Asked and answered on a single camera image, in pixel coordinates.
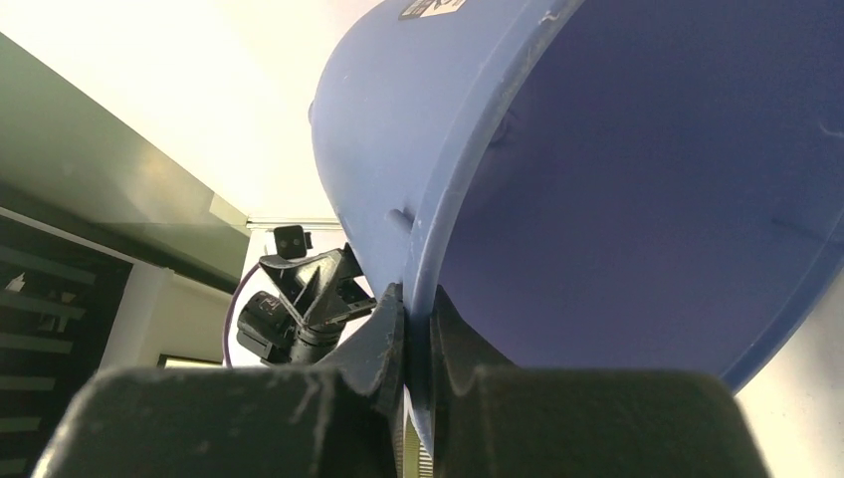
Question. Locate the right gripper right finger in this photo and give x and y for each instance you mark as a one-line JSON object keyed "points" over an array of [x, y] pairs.
{"points": [[492, 418]]}

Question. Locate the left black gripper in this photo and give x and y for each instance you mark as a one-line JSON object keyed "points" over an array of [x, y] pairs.
{"points": [[303, 319]]}

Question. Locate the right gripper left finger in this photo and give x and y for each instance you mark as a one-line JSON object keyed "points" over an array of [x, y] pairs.
{"points": [[339, 417]]}

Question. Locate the blue plastic bucket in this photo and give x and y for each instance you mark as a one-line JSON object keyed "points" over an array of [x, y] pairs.
{"points": [[594, 184]]}

